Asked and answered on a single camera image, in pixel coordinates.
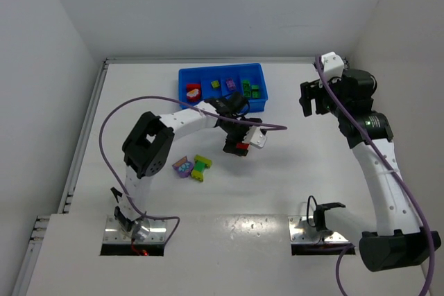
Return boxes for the purple butterfly lego brick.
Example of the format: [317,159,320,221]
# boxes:
[225,78,237,92]

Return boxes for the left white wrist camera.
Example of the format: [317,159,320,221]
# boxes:
[244,127,267,149]

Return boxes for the red crown lego piece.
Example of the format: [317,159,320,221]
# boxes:
[235,142,249,150]

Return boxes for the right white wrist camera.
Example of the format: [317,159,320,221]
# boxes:
[321,52,345,80]

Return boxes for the purple paw lego brick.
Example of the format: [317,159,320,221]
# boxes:
[172,156,194,178]

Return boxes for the left aluminium frame rail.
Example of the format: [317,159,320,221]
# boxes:
[12,60,108,295]

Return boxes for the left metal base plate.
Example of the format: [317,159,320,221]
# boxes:
[103,216,167,245]

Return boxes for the white front board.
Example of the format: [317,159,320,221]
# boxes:
[27,213,424,295]

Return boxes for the lime green lego stack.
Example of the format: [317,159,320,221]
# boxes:
[190,155,212,182]

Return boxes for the lime lego brick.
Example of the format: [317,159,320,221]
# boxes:
[211,80,221,89]

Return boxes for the green curved lego brick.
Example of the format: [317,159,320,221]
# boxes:
[241,80,250,90]

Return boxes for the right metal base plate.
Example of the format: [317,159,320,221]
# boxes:
[288,216,349,245]

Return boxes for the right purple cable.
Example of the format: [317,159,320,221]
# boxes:
[314,55,438,296]

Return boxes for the purple cable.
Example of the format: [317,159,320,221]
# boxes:
[99,96,289,241]
[314,55,438,296]

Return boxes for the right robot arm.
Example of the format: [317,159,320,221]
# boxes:
[299,69,441,272]

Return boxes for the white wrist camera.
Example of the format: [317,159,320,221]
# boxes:
[321,52,345,80]
[244,127,267,149]

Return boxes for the metal base plate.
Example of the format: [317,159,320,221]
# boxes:
[103,216,167,245]
[288,216,349,245]

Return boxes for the red flower lego brick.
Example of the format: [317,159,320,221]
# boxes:
[186,83,202,103]

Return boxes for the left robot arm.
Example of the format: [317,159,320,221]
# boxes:
[112,93,267,234]

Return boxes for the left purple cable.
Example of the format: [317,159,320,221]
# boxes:
[99,96,289,241]

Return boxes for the blue divided plastic bin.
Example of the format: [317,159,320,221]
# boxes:
[178,63,268,112]

